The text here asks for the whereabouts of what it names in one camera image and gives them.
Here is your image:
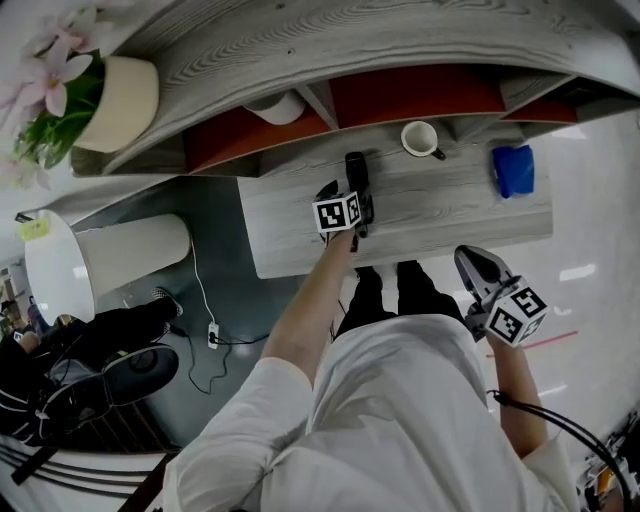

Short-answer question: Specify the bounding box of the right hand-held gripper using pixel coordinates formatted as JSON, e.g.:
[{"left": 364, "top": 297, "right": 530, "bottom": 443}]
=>
[{"left": 453, "top": 244, "right": 551, "bottom": 350}]

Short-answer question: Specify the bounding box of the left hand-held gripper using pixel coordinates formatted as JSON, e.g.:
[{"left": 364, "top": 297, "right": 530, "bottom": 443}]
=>
[{"left": 311, "top": 180, "right": 377, "bottom": 253}]

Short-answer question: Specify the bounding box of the person's right forearm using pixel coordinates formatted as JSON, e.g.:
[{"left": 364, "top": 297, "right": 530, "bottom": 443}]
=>
[{"left": 485, "top": 333, "right": 550, "bottom": 459}]

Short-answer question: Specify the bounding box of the person's left forearm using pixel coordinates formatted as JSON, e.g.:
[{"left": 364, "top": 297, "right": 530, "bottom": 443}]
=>
[{"left": 260, "top": 230, "right": 359, "bottom": 391}]

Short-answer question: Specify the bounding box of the grey wooden desk top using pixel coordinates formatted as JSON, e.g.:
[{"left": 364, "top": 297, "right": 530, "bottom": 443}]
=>
[{"left": 237, "top": 117, "right": 555, "bottom": 280}]

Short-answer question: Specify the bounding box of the black office chair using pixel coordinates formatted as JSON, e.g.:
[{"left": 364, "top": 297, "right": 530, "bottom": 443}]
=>
[{"left": 0, "top": 285, "right": 185, "bottom": 446}]

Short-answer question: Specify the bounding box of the person's right leg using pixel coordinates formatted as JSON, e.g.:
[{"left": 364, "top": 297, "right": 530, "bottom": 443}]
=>
[{"left": 396, "top": 259, "right": 467, "bottom": 324}]

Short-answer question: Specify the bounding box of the person's leg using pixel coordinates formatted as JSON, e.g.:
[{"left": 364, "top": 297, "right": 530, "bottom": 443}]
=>
[
  {"left": 396, "top": 259, "right": 467, "bottom": 324},
  {"left": 335, "top": 266, "right": 397, "bottom": 337}
]

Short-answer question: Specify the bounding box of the person's left leg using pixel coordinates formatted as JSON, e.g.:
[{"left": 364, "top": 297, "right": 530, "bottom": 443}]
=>
[{"left": 335, "top": 266, "right": 397, "bottom": 337}]

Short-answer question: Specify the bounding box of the blue cloth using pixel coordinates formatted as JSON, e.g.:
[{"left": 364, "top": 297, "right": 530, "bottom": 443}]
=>
[{"left": 490, "top": 143, "right": 536, "bottom": 200}]

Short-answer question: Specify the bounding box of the white cylindrical cup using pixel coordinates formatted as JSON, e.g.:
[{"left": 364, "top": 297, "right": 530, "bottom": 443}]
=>
[{"left": 243, "top": 89, "right": 306, "bottom": 126}]

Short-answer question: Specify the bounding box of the grey wooden shelf unit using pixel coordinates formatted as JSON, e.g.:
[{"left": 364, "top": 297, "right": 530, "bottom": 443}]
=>
[{"left": 69, "top": 0, "right": 640, "bottom": 179}]

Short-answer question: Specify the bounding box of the person's white shirt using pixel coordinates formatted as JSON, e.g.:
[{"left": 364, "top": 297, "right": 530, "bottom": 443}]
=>
[{"left": 162, "top": 312, "right": 581, "bottom": 512}]

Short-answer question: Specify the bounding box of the flowering plant in pale pot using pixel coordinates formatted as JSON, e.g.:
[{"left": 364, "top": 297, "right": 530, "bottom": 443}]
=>
[{"left": 0, "top": 0, "right": 161, "bottom": 191}]

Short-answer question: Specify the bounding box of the black chair headrest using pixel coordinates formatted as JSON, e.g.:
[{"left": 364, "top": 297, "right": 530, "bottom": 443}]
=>
[{"left": 102, "top": 342, "right": 180, "bottom": 404}]

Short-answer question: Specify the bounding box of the white round table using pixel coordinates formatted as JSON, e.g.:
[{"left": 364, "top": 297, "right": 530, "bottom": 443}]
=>
[{"left": 23, "top": 208, "right": 194, "bottom": 324}]

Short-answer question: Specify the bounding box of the dark slatted wooden bench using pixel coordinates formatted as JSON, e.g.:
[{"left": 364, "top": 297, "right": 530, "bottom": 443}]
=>
[{"left": 64, "top": 394, "right": 174, "bottom": 454}]

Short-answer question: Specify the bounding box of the yellow note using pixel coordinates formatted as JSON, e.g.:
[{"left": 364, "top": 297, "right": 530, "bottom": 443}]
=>
[{"left": 19, "top": 218, "right": 51, "bottom": 242}]

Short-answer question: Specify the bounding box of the white counter with black stripes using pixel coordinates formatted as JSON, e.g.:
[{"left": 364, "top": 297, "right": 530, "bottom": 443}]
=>
[{"left": 0, "top": 432, "right": 174, "bottom": 512}]

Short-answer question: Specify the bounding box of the white mug with dark handle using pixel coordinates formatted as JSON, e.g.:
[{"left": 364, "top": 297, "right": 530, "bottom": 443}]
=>
[{"left": 399, "top": 119, "right": 447, "bottom": 162}]

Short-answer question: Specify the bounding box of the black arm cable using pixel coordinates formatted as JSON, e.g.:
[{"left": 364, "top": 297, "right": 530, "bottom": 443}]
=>
[{"left": 487, "top": 389, "right": 636, "bottom": 512}]

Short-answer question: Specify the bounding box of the white power cable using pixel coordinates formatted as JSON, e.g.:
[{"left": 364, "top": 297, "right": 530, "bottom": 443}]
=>
[{"left": 189, "top": 234, "right": 217, "bottom": 326}]

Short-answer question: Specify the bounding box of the black floor cable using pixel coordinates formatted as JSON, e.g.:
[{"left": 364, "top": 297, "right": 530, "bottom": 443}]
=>
[{"left": 169, "top": 324, "right": 271, "bottom": 396}]

